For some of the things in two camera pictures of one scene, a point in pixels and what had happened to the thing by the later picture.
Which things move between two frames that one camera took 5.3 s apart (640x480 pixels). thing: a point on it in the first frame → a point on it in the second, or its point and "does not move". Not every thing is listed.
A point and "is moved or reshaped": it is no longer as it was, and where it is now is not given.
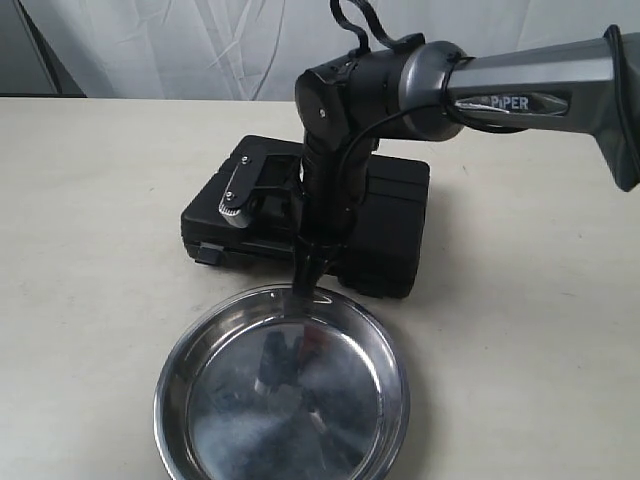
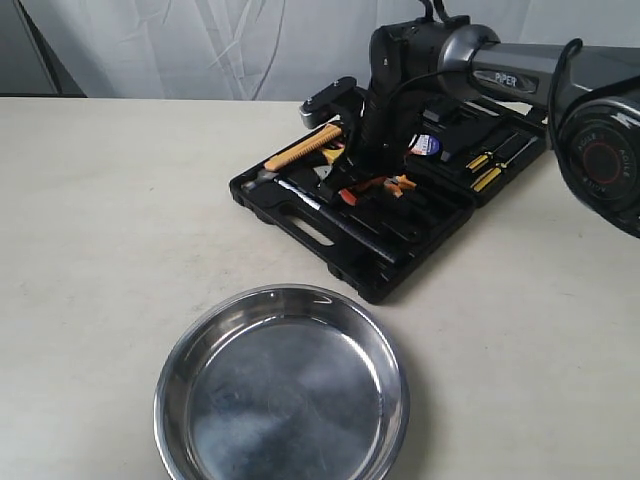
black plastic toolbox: (385, 255) is moved or reshaped
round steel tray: (260, 387) does not move
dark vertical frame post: (63, 83) does not move
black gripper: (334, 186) → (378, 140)
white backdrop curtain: (257, 49) does not move
